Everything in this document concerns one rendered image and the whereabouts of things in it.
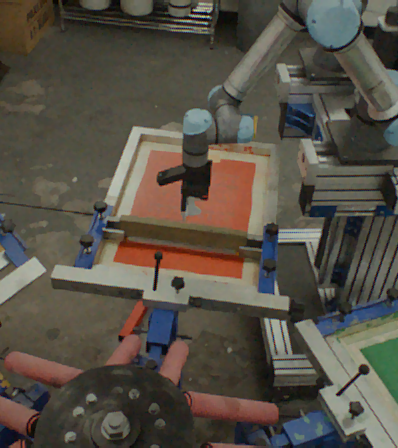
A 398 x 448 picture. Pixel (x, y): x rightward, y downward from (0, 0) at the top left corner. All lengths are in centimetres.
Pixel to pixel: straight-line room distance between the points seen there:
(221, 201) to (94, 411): 114
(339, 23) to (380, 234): 119
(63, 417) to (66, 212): 245
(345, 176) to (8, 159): 247
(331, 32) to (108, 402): 99
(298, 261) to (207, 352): 62
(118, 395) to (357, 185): 116
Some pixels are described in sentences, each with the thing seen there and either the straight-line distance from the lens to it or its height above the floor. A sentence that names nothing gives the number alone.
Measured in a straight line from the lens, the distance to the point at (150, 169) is 238.
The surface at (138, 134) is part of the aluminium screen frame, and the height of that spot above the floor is 99.
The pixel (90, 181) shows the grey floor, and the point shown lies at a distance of 386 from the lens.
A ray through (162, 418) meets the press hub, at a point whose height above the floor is 131.
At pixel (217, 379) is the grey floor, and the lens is 292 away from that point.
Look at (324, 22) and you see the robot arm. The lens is 162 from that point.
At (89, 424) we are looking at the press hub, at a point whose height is 131.
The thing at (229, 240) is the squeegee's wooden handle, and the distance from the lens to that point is 200.
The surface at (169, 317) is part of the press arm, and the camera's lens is 177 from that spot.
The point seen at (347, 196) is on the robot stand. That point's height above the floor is 107.
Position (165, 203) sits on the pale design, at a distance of 224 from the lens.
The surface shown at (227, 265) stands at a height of 95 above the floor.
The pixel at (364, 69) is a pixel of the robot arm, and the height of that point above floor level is 161.
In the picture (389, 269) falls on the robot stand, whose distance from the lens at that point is 281.
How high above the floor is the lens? 242
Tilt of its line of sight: 42 degrees down
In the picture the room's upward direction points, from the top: 4 degrees clockwise
